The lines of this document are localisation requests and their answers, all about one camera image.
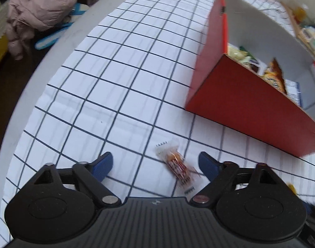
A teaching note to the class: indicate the small yellow item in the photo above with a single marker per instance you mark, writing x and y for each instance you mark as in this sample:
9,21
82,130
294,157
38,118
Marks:
291,188

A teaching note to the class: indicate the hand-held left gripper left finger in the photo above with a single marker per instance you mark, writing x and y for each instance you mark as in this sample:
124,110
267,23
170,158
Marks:
104,164

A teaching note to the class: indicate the blue snack packet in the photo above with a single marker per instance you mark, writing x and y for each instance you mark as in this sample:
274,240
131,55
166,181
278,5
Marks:
294,93

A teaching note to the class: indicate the orange snack packet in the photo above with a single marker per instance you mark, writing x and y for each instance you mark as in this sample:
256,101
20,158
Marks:
275,76

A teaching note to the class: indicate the red cardboard box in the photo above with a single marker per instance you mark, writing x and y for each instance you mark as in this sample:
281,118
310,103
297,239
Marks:
250,108

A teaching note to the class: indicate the small red striped snack packet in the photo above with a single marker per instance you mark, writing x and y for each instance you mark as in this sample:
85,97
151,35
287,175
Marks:
178,168

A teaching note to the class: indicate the checked white tablecloth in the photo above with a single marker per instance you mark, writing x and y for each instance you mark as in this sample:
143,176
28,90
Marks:
108,82

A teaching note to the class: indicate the pale yellow snack packet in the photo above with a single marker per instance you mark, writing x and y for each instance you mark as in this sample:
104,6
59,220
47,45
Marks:
236,54

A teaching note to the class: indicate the pink padded jacket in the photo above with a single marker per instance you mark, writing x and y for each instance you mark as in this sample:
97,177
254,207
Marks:
43,5

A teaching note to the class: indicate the wooden corner shelf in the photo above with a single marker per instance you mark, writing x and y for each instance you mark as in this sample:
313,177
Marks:
295,23

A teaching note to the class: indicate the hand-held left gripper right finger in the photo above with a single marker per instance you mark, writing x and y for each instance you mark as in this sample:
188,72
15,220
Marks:
207,165

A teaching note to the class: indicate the dark brown snack packet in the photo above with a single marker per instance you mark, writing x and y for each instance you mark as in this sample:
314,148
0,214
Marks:
255,66

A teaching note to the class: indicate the bottle of orange liquid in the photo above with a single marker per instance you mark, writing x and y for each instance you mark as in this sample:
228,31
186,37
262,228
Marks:
300,13

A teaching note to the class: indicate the green snack packet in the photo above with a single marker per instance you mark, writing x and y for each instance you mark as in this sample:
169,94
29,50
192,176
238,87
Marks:
244,49

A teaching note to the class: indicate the blue and white bag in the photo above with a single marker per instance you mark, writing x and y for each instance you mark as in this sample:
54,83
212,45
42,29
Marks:
52,37

